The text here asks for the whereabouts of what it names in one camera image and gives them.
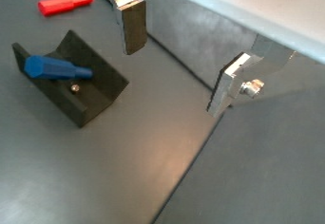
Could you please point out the blue peg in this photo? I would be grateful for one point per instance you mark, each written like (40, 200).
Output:
(42, 67)

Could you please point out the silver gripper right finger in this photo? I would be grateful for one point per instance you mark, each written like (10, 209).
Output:
(240, 78)

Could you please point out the red peg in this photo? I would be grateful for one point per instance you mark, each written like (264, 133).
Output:
(52, 7)

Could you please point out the black angled fixture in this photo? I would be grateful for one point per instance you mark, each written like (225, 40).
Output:
(82, 98)

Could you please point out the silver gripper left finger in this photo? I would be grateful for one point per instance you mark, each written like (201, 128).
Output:
(132, 19)

